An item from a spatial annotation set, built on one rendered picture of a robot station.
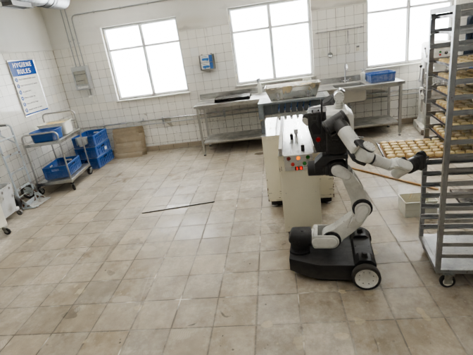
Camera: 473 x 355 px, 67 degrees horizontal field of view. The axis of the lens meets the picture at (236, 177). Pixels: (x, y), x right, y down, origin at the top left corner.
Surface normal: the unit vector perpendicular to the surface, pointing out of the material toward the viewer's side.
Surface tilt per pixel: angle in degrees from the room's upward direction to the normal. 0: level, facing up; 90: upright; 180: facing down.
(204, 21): 90
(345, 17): 90
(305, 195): 90
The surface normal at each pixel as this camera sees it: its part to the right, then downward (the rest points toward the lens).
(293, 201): -0.13, 0.36
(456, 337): -0.13, -0.93
